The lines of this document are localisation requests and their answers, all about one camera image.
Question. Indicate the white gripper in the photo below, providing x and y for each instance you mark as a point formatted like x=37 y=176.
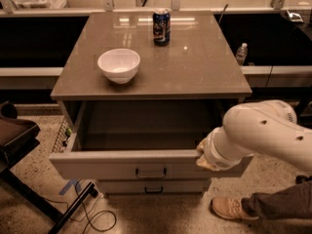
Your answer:
x=213 y=155

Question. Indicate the grey top drawer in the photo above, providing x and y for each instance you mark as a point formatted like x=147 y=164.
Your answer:
x=139 y=140

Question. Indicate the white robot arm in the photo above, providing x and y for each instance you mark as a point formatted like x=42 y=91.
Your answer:
x=268 y=127

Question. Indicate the grey drawer cabinet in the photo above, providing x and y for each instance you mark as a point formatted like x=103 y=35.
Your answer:
x=197 y=64

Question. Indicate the tan shoe near cabinet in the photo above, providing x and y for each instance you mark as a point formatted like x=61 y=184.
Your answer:
x=229 y=208

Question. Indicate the person's trousered leg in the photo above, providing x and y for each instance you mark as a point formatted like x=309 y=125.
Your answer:
x=293 y=202

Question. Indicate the clear plastic water bottle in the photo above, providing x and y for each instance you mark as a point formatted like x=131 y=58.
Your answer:
x=241 y=53

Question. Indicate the white bowl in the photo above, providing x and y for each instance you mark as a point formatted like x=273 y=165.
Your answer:
x=119 y=66

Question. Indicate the blue soda can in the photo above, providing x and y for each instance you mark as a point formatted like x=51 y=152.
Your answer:
x=161 y=26

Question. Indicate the black metal stand leg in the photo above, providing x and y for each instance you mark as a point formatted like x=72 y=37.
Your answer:
x=41 y=204

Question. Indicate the wire basket with items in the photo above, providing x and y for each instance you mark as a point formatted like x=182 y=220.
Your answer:
x=62 y=138

